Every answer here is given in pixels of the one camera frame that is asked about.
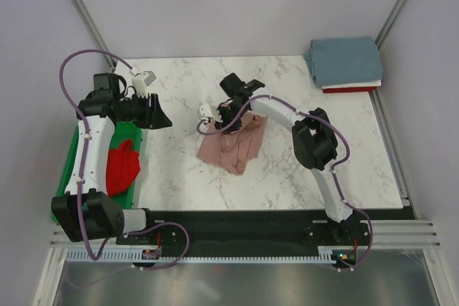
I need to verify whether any pink printed t-shirt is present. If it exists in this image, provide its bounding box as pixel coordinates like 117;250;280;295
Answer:
197;111;268;176

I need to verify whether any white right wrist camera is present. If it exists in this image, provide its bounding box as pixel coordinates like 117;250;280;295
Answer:
198;103;222;123

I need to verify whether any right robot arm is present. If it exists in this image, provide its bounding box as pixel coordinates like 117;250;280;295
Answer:
215;73;355;244

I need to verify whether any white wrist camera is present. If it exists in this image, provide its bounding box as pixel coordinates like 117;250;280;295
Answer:
131;71;156;97
198;103;222;123

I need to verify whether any folded red t-shirt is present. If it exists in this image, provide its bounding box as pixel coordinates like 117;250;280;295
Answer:
322;86;378;94

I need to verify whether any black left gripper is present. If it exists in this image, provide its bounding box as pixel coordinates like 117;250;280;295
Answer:
117;92;172;130

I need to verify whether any folded blue t-shirt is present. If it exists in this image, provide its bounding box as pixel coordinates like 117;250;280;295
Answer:
303;37;383;87

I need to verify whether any left aluminium frame post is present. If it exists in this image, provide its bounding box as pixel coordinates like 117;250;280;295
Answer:
70;0;109;52

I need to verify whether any aluminium frame post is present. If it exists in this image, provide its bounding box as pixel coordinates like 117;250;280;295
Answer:
375;0;409;49
70;0;109;52

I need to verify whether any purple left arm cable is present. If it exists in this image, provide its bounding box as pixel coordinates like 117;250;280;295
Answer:
59;49;190;271

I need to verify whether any right aluminium frame post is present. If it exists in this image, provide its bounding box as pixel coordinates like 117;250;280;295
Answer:
375;0;409;49

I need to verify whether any white slotted cable duct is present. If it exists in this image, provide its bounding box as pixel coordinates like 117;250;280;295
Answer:
66;245;359;261

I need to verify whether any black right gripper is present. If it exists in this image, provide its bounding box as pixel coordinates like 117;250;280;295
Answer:
211;102;247;135

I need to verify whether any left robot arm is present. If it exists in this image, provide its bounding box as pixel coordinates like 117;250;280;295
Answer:
51;71;172;244

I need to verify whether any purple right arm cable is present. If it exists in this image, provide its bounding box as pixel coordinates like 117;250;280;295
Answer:
196;95;376;273

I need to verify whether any red crumpled t-shirt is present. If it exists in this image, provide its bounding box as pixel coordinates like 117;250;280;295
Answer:
106;139;141;198

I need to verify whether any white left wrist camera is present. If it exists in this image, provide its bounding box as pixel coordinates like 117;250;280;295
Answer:
131;71;156;97

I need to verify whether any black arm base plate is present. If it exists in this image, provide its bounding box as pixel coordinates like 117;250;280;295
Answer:
116;210;372;247

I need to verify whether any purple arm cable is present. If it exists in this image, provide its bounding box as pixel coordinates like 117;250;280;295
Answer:
59;49;190;271
196;95;376;273

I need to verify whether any aluminium front rail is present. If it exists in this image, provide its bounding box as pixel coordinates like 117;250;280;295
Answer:
49;219;442;249

